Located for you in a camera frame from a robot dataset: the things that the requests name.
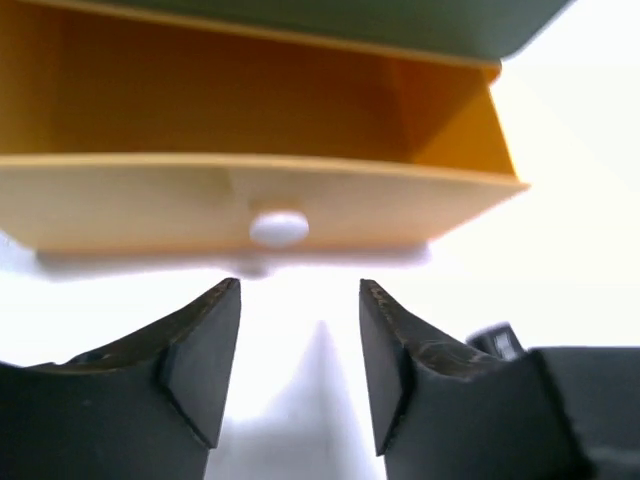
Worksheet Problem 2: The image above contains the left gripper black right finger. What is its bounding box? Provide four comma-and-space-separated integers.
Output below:
359, 280, 639, 479

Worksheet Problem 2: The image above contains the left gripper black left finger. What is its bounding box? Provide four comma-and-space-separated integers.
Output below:
1, 278, 241, 480

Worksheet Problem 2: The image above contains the yellow bottom drawer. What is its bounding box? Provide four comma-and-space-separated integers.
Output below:
1, 1, 527, 254

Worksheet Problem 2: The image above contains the green drawer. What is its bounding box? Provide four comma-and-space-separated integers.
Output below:
124, 0, 569, 62

